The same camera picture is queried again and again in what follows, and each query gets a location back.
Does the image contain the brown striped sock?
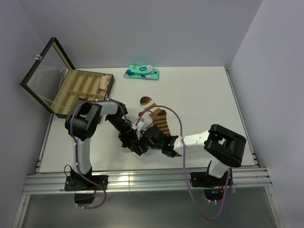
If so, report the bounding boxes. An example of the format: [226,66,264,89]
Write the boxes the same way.
[140,96,171,136]

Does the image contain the aluminium mounting rail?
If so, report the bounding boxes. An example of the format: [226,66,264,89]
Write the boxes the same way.
[12,165,286,228]

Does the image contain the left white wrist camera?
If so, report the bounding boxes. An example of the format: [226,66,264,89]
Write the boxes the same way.
[132,112,144,132]

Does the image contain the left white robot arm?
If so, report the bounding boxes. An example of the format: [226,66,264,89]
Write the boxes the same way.
[64,98,143,191]

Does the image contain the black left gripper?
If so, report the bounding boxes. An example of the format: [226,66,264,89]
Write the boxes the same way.
[107,114,134,149]

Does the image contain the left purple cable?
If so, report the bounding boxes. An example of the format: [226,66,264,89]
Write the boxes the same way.
[71,99,133,209]

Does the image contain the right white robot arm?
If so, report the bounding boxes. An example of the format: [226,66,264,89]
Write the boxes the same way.
[139,124,247,188]

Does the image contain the black white striped sock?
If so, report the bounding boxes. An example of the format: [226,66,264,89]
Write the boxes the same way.
[122,147,132,153]

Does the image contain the beige rolled sock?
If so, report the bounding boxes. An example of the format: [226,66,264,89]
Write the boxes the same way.
[99,75,111,90]

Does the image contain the black compartment box with lid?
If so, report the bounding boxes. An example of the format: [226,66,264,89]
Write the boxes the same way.
[20,37,114,119]

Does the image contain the mint green folded socks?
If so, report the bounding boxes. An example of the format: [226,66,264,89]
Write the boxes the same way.
[123,65,159,80]

